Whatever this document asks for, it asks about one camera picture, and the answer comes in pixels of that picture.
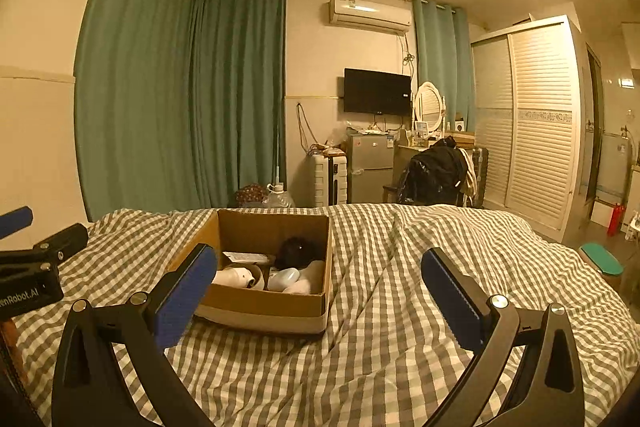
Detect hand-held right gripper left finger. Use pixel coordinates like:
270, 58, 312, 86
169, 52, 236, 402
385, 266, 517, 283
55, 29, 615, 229
51, 243, 218, 427

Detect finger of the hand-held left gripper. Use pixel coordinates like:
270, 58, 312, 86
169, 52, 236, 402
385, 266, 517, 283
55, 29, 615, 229
0, 223, 90, 275
0, 206, 34, 239

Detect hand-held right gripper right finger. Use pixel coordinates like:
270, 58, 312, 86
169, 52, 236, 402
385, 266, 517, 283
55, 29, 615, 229
420, 247, 586, 427

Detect white round device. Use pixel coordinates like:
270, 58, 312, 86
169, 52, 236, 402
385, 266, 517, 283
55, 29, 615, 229
210, 263, 264, 292

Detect white printed packet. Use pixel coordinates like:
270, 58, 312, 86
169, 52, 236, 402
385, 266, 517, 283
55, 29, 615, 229
221, 250, 271, 264

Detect brown cardboard box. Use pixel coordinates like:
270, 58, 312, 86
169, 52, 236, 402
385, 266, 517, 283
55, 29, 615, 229
164, 208, 334, 335

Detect pale blue round object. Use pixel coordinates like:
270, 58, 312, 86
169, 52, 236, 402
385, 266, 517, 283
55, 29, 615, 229
267, 268, 301, 292

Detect black fuzzy object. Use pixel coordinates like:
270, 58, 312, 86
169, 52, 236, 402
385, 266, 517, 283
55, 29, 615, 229
274, 237, 323, 269

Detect white knit sock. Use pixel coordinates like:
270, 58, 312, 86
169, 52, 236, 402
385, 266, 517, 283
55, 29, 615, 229
284, 259, 326, 295

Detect grey checkered blanket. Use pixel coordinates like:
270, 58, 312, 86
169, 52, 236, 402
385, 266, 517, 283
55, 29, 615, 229
10, 202, 633, 427

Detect brown patterned bag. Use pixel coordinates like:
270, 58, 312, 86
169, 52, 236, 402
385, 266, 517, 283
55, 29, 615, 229
235, 183, 268, 208

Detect silver suitcase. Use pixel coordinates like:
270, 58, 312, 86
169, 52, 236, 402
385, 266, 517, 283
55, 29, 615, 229
469, 147, 491, 208

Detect cream cloth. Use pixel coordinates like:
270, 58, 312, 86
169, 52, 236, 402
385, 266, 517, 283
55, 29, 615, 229
459, 149, 479, 198

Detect clear water jug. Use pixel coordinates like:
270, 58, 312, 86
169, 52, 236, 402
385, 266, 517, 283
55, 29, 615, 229
262, 182, 296, 208

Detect small silver fridge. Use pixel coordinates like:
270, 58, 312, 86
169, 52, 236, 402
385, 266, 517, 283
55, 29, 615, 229
346, 133, 396, 204

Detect green-topped stool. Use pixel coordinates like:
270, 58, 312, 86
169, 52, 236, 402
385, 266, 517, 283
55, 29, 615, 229
579, 243, 625, 293

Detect wide green curtain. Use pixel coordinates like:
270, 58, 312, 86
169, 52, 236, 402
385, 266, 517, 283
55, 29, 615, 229
74, 0, 201, 223

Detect white suitcase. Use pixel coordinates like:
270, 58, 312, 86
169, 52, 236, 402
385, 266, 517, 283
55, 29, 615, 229
313, 153, 349, 208

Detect red fire extinguisher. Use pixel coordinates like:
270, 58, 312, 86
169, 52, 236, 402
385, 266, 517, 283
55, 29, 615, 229
607, 203, 626, 236

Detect white louvred wardrobe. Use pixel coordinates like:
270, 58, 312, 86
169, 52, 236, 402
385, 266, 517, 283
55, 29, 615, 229
470, 16, 588, 244

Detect clear plastic bag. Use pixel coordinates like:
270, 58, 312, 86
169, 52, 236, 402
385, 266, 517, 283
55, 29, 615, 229
327, 124, 358, 148

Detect white oval mirror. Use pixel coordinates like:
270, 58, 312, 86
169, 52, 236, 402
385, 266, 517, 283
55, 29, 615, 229
414, 81, 446, 132

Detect green window curtain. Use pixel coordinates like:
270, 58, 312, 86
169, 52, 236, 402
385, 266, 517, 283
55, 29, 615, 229
189, 0, 288, 210

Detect narrow green curtain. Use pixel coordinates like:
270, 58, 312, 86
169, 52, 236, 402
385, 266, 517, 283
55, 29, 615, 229
411, 0, 476, 128

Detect white air conditioner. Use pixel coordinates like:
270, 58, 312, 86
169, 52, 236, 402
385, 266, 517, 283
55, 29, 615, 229
327, 0, 412, 34

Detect hanging wall cables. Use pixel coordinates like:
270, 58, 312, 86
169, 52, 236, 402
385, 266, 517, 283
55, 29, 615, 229
295, 103, 321, 152

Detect black wall television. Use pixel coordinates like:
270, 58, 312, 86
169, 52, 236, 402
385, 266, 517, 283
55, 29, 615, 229
343, 68, 412, 116

